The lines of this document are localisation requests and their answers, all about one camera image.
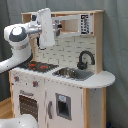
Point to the red right stove knob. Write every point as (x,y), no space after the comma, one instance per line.
(35,83)

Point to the grey toy sink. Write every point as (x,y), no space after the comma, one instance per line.
(81,75)

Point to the toy oven door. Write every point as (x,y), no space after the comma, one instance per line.
(28,104)

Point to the toy microwave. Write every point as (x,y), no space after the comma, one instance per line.
(74,25)

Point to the small metal pot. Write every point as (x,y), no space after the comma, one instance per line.
(68,73)

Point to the red left stove knob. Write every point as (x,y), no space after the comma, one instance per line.
(16,78)

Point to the wooden toy kitchen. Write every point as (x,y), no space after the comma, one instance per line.
(65,53)

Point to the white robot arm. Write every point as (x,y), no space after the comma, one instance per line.
(18,36)

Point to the red stove knob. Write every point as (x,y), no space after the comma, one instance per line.
(35,83)
(16,78)

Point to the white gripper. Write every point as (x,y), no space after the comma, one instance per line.
(49,28)

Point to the black toy stovetop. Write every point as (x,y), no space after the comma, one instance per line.
(38,66)

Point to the white cabinet door with dispenser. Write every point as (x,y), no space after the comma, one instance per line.
(64,105)

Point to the black toy faucet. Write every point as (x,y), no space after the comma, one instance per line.
(83,63)

